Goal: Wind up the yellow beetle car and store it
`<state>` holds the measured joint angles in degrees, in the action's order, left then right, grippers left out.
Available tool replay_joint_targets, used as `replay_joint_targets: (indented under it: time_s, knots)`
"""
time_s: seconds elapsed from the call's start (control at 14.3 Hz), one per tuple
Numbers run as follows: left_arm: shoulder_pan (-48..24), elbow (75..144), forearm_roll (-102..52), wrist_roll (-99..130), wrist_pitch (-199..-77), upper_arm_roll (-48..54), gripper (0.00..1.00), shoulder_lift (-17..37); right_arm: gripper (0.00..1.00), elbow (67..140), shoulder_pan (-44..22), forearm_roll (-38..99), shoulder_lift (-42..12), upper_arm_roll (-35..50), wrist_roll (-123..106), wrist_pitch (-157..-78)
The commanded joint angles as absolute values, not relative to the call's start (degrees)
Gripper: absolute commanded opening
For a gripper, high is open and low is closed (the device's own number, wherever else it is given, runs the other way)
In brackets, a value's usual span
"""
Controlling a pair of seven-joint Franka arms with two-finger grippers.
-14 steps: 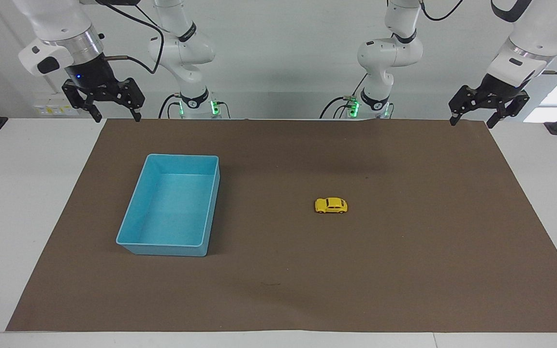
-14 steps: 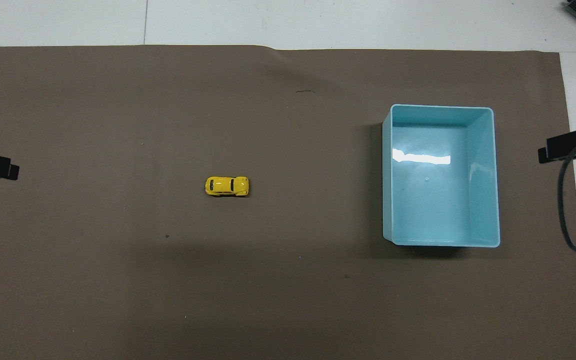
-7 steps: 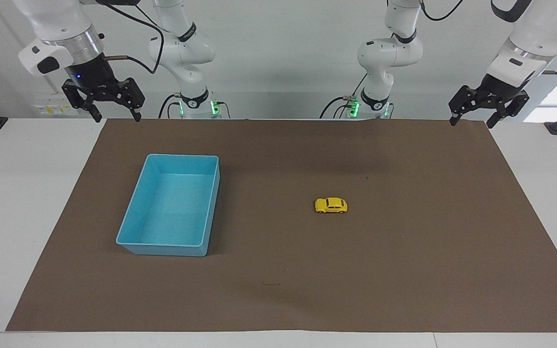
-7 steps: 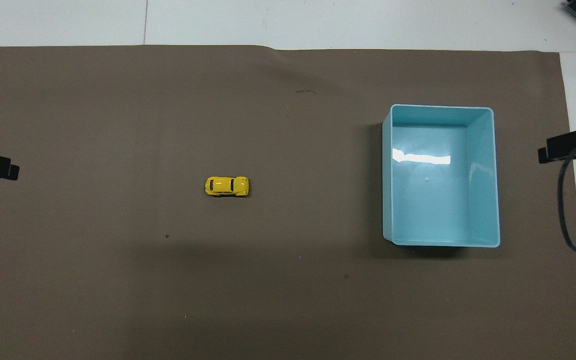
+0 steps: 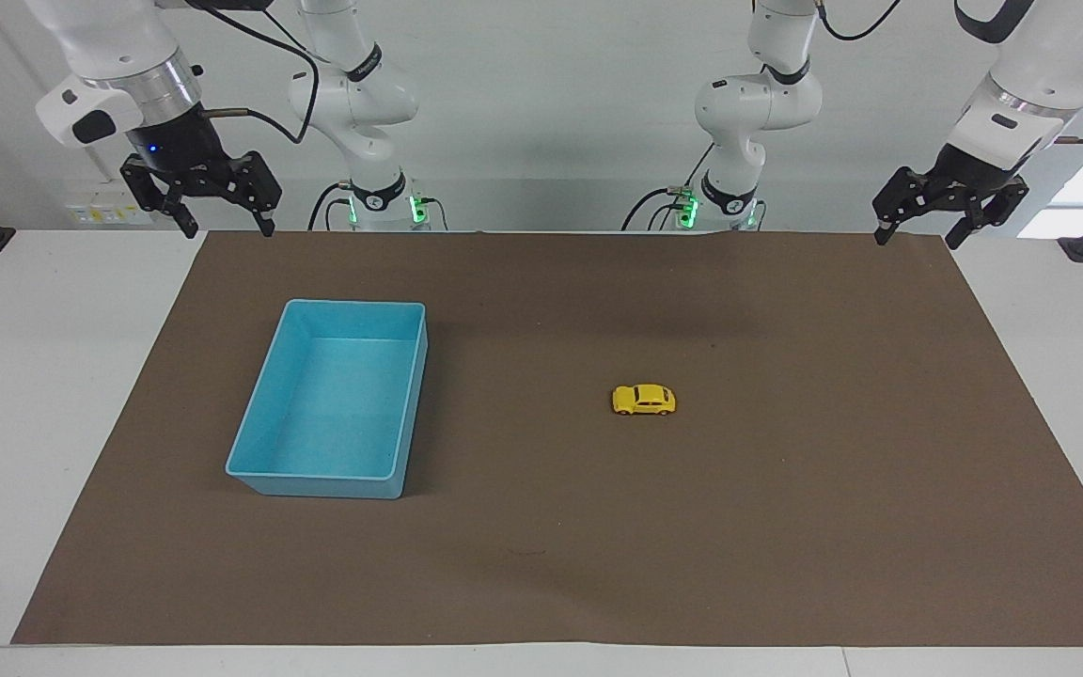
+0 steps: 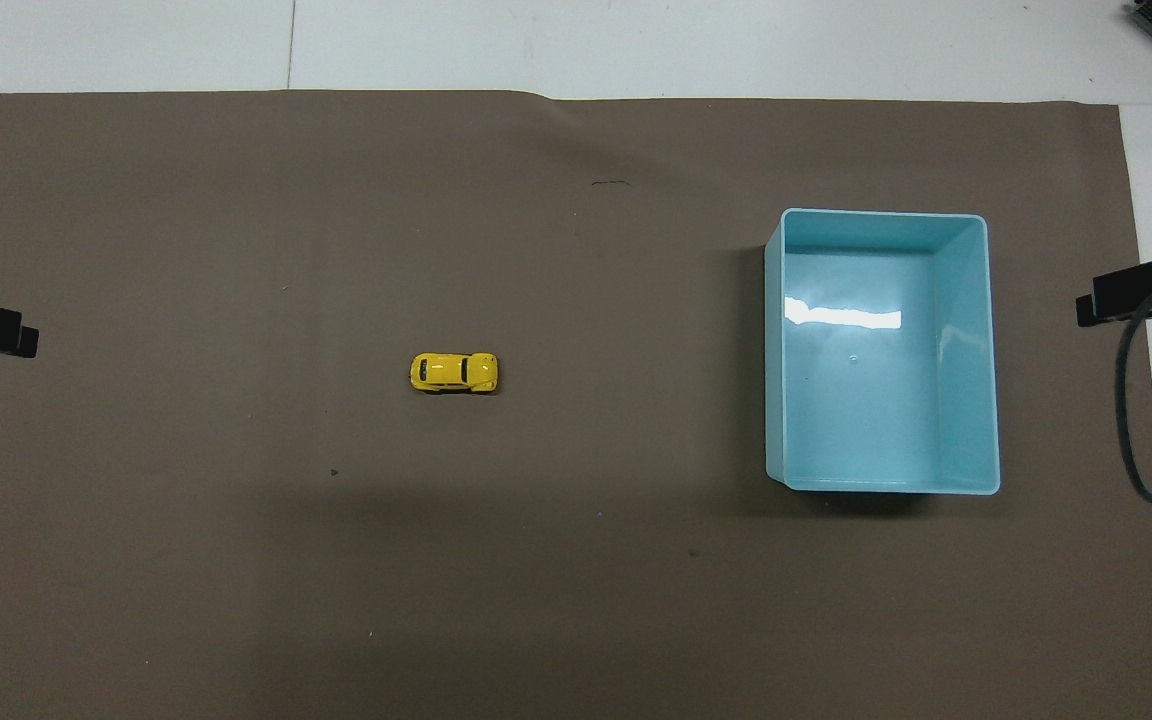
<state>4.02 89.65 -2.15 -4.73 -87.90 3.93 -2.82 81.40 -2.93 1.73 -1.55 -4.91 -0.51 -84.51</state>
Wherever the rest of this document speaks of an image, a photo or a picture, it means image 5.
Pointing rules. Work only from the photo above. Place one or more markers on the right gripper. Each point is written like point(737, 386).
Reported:
point(175, 141)

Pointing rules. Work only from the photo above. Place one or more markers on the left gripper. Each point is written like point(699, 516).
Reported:
point(972, 167)

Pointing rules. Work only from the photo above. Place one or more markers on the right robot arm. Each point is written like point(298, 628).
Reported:
point(353, 94)

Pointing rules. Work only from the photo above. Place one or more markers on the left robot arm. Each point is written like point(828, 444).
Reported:
point(758, 103)

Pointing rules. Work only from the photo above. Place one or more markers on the yellow toy beetle car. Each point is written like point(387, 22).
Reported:
point(643, 400)

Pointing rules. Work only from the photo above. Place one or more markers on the light blue plastic bin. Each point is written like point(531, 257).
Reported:
point(330, 400)

